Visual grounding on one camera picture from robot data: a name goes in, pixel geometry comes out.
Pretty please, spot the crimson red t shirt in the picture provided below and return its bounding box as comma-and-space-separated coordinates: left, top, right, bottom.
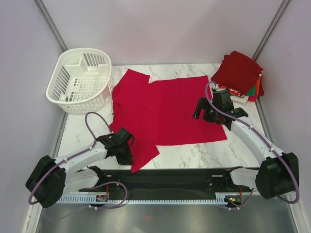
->
110, 69, 227, 172

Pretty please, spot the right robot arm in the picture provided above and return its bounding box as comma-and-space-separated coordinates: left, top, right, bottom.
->
192, 90, 300, 204

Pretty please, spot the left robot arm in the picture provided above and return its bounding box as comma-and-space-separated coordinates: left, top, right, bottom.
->
25, 128, 134, 208

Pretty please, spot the red patterned folded shirt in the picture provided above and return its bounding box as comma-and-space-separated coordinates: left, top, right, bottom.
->
212, 83, 245, 98

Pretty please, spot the white folded shirt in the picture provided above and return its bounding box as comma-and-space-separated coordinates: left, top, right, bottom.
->
230, 95, 249, 104

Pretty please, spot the green folded shirt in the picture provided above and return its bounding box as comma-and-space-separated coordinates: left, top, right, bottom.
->
240, 85, 257, 98

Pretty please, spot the dark red folded shirt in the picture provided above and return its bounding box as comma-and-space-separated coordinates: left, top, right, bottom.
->
211, 51, 263, 95

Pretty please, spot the orange folded shirt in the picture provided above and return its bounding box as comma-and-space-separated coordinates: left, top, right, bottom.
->
248, 78, 264, 102

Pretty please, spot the white plastic laundry basket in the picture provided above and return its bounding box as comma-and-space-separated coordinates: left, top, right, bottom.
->
46, 48, 112, 115

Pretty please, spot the slotted cable duct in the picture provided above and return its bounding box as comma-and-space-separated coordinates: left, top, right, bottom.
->
56, 193, 241, 205

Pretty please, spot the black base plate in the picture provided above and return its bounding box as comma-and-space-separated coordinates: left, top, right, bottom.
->
77, 168, 252, 201

